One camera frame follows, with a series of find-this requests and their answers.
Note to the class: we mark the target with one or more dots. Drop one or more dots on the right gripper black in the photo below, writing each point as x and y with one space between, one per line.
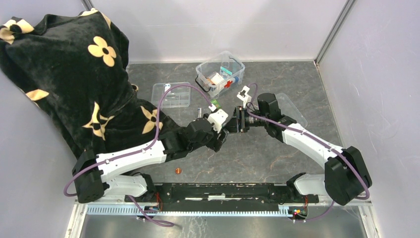
238 124

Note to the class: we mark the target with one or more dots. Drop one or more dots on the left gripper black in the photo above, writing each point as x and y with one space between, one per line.
216 144

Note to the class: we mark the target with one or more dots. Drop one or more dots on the small white blue tube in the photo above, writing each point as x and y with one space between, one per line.
199 113

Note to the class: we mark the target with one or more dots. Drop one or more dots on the green small medicine box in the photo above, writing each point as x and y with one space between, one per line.
216 103

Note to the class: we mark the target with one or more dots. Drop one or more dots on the white gauze pad packet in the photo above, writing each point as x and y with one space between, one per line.
217 77

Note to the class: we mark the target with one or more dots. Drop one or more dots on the clear first aid box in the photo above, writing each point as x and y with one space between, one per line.
206 69

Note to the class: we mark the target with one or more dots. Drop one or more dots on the teal bandage packet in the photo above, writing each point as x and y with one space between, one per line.
225 72

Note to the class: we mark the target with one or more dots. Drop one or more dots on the clear compartment tray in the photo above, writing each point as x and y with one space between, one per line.
177 98

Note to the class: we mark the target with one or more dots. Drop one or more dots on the brown bottle orange cap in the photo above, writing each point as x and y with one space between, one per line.
211 82

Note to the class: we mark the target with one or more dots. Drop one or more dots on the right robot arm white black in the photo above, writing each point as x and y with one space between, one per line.
345 176

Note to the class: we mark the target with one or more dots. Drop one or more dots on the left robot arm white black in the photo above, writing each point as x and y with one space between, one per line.
99 175

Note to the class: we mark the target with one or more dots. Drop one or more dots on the clear box lid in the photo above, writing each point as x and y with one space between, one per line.
289 109

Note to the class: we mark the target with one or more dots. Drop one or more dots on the black blanket with cream flowers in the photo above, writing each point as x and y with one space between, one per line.
74 69

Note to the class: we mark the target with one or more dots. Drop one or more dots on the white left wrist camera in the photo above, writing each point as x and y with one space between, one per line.
217 118

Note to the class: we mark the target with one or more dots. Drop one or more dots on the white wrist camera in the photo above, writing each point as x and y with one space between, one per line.
217 118
244 96

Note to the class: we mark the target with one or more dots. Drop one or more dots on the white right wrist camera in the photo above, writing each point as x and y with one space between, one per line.
244 96

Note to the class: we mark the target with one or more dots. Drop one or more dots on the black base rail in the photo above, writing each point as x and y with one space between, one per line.
223 197

